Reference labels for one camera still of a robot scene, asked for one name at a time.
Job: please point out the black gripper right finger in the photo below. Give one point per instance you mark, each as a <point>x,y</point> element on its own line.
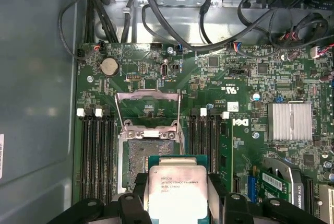
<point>235,208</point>

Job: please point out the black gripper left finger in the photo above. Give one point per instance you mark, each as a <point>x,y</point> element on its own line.
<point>130,208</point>

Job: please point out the metal socket cover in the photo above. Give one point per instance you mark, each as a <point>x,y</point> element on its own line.
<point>148,94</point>

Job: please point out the thin metal locking lever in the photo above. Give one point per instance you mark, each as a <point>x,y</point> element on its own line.
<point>179,111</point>
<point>118,111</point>

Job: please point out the white expansion slot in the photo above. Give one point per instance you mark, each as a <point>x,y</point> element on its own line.
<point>326,203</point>

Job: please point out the round coin battery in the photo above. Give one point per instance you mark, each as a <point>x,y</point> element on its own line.
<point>109,67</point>

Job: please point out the silver chipset heatsink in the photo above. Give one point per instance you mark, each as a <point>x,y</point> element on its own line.
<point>289,120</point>

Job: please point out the black graphics card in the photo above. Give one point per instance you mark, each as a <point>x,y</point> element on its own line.
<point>295,182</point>

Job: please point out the CPU socket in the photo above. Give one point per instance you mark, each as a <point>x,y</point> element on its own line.
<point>135,156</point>

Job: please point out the green motherboard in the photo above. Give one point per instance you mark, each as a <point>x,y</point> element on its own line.
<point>208,83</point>

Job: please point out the short black expansion slot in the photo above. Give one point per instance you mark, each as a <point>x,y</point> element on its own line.
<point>236,185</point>

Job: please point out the installed green RAM stick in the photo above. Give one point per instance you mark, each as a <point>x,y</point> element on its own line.
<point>225,156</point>

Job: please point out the CPU with silver lid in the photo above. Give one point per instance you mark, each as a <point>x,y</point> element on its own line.
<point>177,190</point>

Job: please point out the blue expansion slot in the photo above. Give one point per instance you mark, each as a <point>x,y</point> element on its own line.
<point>253,190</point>

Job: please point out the black RAM slot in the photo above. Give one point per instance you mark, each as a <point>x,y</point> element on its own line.
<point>92,156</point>
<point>193,140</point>
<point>111,156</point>
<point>101,156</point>
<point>84,156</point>
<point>213,143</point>
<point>203,135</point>

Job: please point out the long black expansion slot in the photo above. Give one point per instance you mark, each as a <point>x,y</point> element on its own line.
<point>309,195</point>

